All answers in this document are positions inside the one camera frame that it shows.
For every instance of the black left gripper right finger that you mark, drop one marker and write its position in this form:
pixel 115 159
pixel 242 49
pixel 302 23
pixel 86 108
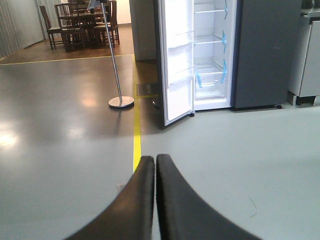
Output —
pixel 183 214

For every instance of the wooden dining chair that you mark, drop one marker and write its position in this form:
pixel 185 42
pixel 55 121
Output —
pixel 51 31

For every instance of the grey appliance cabinet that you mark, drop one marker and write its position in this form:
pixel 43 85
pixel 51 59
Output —
pixel 304 82

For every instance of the blue tape strip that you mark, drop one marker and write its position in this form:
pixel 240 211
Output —
pixel 198 79

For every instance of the clear fridge crisper drawer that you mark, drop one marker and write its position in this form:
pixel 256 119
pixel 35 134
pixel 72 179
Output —
pixel 213 86

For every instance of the open grey fridge body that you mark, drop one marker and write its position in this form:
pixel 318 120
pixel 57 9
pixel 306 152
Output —
pixel 252 42

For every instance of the clear door bin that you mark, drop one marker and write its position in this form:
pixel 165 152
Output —
pixel 183 75
pixel 183 38

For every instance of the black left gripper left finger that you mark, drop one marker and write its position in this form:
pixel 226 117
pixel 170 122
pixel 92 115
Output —
pixel 130 215

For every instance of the clear lower door bin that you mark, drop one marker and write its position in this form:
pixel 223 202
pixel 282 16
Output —
pixel 183 75

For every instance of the silver floor lamp stand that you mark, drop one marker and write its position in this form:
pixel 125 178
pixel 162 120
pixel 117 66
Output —
pixel 120 101

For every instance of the clear middle door bin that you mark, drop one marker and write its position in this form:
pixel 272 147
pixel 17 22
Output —
pixel 183 38

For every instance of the wooden dining table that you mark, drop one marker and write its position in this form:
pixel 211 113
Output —
pixel 96 26

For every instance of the yellow floor tape line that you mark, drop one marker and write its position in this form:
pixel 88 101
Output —
pixel 137 145

